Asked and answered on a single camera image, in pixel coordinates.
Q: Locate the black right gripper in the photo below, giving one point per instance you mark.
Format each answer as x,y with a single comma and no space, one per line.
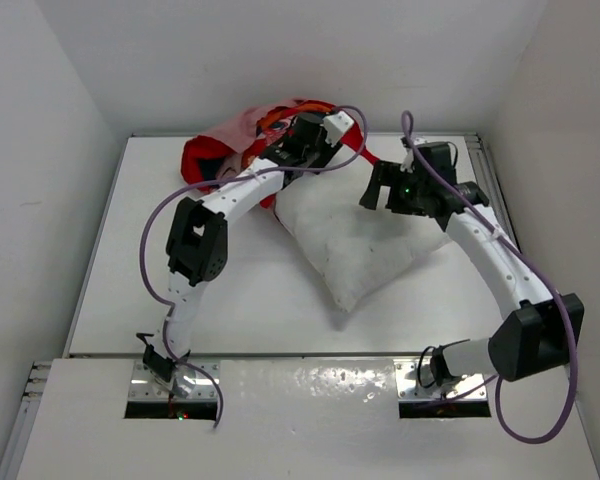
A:
386,183

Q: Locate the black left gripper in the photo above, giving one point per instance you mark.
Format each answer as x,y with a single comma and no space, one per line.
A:
325,149

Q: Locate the red pink patterned pillowcase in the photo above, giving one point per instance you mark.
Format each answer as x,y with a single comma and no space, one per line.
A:
226,149

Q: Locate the white pillow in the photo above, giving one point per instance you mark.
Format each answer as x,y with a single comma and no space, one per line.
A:
354,250

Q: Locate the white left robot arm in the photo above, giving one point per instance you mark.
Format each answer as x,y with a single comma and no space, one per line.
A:
197,243

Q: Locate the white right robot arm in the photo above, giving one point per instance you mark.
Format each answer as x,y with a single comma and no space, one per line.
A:
540,327

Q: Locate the white front cover board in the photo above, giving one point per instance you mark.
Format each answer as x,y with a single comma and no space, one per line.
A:
283,419

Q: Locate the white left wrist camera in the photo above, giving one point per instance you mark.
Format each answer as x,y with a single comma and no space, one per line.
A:
336,126

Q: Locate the aluminium frame rail right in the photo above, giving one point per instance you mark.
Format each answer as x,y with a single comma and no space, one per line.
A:
486,177

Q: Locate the aluminium frame rail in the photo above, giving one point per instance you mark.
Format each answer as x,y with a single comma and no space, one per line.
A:
486,177
25,419

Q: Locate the aluminium frame rail left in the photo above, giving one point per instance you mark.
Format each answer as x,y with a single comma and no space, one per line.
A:
25,419

